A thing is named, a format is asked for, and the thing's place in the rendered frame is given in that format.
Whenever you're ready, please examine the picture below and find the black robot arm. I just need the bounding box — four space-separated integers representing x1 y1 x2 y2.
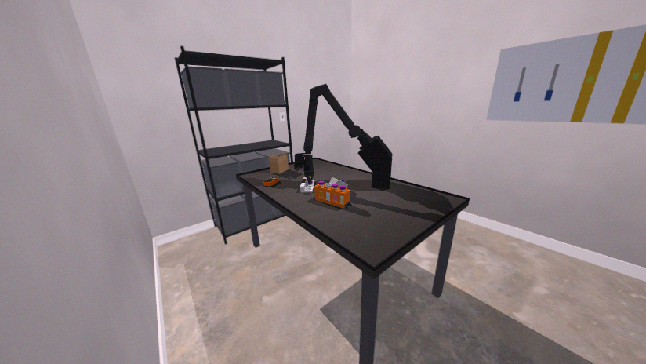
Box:
294 84 376 172

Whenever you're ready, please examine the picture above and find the small brown cardboard box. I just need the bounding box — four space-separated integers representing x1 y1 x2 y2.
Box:
269 154 289 174

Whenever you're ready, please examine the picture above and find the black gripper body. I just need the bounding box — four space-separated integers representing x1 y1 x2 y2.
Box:
304 163 314 175

